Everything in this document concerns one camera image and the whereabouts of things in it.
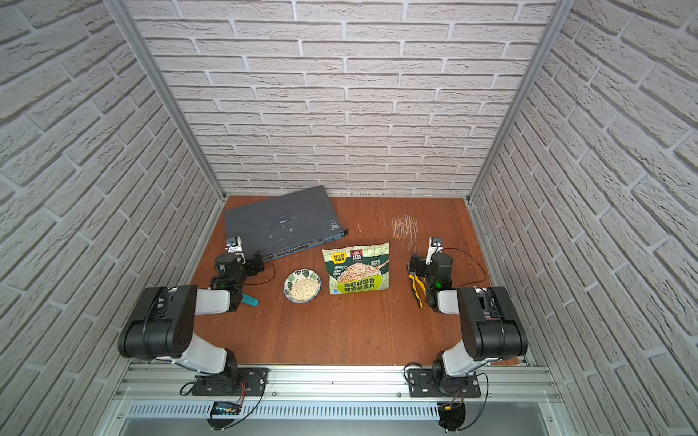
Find green oats bag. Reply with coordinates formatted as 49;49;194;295
322;243;390;295

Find dark grey network switch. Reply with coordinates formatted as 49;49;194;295
224;185;347;262

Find green leaf pattern bowl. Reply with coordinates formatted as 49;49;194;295
283;269;321;303

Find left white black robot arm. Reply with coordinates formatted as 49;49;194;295
117;253;265;378

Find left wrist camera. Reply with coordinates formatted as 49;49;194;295
225;236;244;254

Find right round black controller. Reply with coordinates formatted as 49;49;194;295
437;403;467;432

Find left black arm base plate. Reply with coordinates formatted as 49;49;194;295
189;367;270;397

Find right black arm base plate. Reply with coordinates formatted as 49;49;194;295
403;366;482;399

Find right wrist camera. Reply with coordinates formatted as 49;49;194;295
425;237;444;265

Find aluminium front rail frame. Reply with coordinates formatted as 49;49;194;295
108;363;562;421

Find yellow black pliers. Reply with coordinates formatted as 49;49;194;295
408;272;426;308

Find teal plastic tool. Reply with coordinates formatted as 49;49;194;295
242;294;259;307

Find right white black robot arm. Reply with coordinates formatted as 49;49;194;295
408;251;529;381

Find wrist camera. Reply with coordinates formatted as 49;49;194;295
225;236;244;254
425;237;444;265

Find left green controller board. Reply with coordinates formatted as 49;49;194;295
210;401;243;419

